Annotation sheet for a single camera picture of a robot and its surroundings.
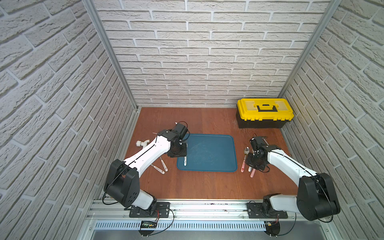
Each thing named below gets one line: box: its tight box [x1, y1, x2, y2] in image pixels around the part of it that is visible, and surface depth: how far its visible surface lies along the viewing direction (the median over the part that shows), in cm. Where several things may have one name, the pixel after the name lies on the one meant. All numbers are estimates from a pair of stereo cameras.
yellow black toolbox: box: [236, 98, 294, 129], surface depth 99 cm
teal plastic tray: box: [176, 134, 238, 172], surface depth 96 cm
